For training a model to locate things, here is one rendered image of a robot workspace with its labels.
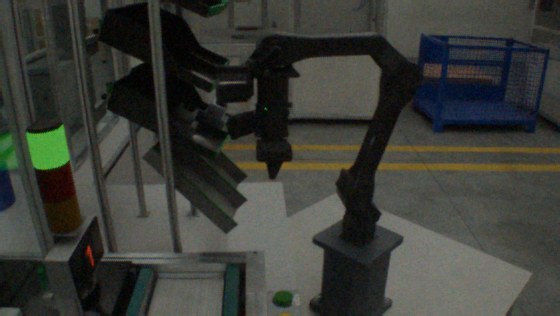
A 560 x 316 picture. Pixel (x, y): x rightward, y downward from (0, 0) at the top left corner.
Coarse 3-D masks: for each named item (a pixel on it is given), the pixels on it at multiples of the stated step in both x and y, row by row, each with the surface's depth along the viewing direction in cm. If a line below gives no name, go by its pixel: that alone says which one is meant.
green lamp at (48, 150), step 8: (32, 136) 53; (40, 136) 53; (48, 136) 53; (56, 136) 54; (64, 136) 56; (32, 144) 53; (40, 144) 53; (48, 144) 53; (56, 144) 54; (64, 144) 56; (32, 152) 54; (40, 152) 53; (48, 152) 54; (56, 152) 54; (64, 152) 56; (32, 160) 55; (40, 160) 54; (48, 160) 54; (56, 160) 55; (64, 160) 56; (40, 168) 54; (48, 168) 55
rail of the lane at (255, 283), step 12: (252, 252) 106; (252, 264) 102; (264, 264) 102; (252, 276) 98; (264, 276) 98; (252, 288) 94; (264, 288) 94; (252, 300) 90; (264, 300) 90; (252, 312) 87; (264, 312) 87
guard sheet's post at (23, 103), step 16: (0, 0) 47; (16, 0) 49; (0, 16) 47; (16, 16) 49; (0, 32) 49; (16, 32) 50; (16, 48) 50; (16, 64) 50; (16, 80) 51; (16, 96) 51; (16, 112) 52; (32, 112) 54; (32, 176) 56; (48, 240) 60; (80, 304) 68
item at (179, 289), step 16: (144, 272) 100; (144, 288) 95; (160, 288) 100; (176, 288) 100; (192, 288) 100; (208, 288) 100; (144, 304) 92; (160, 304) 95; (176, 304) 95; (192, 304) 95; (208, 304) 95; (224, 304) 91
